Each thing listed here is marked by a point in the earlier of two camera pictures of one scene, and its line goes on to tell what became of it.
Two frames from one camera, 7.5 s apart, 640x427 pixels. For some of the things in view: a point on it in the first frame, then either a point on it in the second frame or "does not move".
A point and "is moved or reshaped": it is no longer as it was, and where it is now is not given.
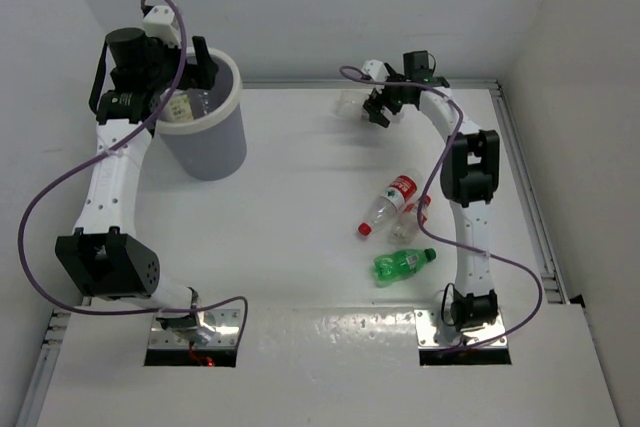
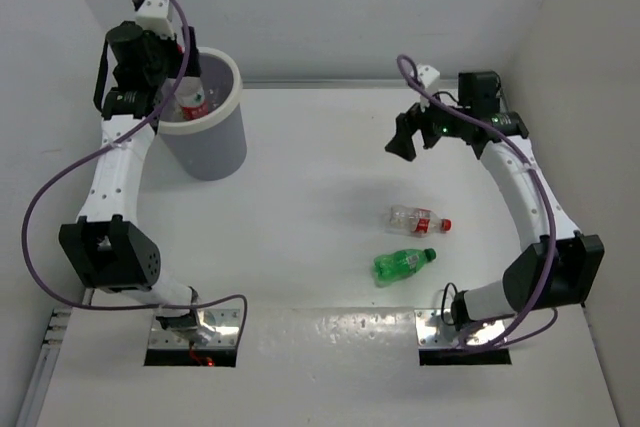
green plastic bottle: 388,269 does not move
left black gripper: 200,75 → 169,46
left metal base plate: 217,328 does not move
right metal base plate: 433,332 does not move
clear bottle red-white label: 401,191 → 191,97
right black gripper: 376,113 → 402,143
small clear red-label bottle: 403,230 is moved or reshaped
